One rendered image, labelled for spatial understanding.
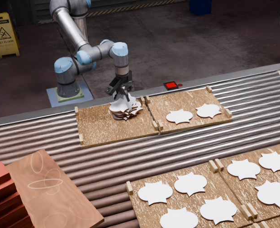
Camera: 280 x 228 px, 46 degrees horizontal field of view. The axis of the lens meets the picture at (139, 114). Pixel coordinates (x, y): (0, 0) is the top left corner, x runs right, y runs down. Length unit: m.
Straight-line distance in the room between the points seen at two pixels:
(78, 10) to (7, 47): 3.33
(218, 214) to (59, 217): 0.60
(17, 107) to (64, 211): 2.78
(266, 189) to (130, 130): 0.72
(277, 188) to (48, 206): 0.92
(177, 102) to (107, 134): 0.49
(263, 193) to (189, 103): 0.73
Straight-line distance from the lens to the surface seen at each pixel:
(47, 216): 1.27
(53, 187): 1.36
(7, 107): 4.00
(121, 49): 1.64
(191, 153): 1.63
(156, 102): 1.95
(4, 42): 5.21
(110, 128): 1.77
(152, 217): 1.34
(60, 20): 1.85
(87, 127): 1.80
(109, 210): 1.40
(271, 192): 1.48
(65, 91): 2.16
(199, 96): 2.02
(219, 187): 1.46
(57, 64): 2.11
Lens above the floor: 2.00
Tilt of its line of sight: 35 degrees down
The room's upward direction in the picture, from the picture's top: 3 degrees counter-clockwise
